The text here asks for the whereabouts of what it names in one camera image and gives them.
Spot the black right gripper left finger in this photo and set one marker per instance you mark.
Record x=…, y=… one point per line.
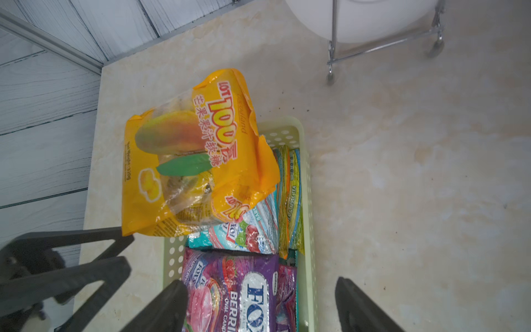
x=166, y=312

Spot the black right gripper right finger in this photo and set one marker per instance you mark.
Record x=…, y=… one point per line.
x=358, y=312

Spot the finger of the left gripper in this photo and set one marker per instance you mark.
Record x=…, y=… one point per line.
x=19, y=296
x=35, y=253

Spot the pink Fox's berries candy bag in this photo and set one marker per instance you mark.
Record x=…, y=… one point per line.
x=230, y=292

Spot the teal red Fox's fruits bag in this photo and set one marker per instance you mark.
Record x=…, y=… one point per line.
x=258, y=232

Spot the yellow orange candy bag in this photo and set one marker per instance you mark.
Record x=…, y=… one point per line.
x=196, y=161

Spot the green Fox's spring tea bag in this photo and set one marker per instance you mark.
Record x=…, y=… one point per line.
x=289, y=201

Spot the green plastic basket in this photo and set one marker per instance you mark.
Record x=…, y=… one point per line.
x=286, y=131

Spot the white plate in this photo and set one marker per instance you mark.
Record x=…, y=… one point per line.
x=360, y=21

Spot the aluminium corner post left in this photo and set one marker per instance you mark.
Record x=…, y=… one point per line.
x=46, y=41

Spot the metal wire plate rack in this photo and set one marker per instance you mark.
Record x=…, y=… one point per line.
x=436, y=29

